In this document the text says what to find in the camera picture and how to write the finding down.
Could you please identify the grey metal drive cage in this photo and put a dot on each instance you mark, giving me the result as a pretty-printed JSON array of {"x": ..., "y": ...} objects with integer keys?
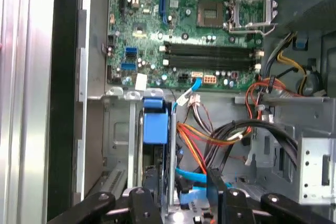
[{"x": 312, "y": 155}]

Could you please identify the hard disk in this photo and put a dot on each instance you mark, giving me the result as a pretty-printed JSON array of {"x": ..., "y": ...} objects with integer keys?
[{"x": 155, "y": 127}]

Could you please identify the green motherboard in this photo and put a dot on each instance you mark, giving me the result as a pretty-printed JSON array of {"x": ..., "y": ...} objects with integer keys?
[{"x": 157, "y": 32}]

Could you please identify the blue board port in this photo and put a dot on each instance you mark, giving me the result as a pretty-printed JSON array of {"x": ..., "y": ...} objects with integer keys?
[
  {"x": 128, "y": 67},
  {"x": 131, "y": 52}
]

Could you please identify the black RAM slot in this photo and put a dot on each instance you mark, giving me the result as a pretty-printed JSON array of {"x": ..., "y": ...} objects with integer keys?
[
  {"x": 210, "y": 60},
  {"x": 210, "y": 47},
  {"x": 210, "y": 52},
  {"x": 210, "y": 66}
]

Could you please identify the metal locking lever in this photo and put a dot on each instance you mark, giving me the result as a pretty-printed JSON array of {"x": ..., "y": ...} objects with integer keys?
[{"x": 246, "y": 32}]

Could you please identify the CPU socket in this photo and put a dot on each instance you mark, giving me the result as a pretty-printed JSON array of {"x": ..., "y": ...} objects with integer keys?
[{"x": 210, "y": 12}]

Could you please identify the white paper label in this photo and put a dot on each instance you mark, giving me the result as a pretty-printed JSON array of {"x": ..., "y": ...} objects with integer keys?
[{"x": 141, "y": 82}]

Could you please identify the beige board connector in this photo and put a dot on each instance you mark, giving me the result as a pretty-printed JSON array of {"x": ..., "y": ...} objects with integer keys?
[{"x": 209, "y": 79}]

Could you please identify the black open PC case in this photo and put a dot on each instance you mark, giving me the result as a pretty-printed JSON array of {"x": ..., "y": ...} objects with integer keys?
[{"x": 63, "y": 77}]

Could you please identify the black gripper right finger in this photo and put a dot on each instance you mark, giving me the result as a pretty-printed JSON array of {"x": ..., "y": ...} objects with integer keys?
[{"x": 239, "y": 208}]

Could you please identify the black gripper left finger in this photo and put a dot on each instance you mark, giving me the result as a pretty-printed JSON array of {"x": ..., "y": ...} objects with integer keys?
[{"x": 144, "y": 208}]

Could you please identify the grey metal disk bay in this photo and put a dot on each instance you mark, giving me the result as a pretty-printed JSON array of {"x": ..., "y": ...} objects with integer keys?
[{"x": 118, "y": 134}]

